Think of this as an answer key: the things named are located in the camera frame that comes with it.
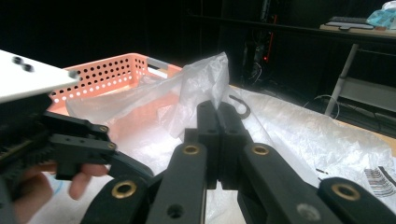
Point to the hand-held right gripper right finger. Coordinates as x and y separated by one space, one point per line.
232 133

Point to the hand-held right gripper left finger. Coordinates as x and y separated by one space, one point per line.
210 130

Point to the pink perforated plastic basket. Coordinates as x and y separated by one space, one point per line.
102 74

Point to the clear printed plastic bag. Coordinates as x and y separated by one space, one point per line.
311 133

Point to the white table mat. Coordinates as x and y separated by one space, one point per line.
62 208

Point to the dark equipment with red light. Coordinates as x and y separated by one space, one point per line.
258 53

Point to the white-framed desk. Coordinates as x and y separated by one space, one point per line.
344 71

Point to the dark keyboard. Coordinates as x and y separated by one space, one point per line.
348 21

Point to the light blue plastic bag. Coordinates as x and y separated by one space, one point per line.
384 15

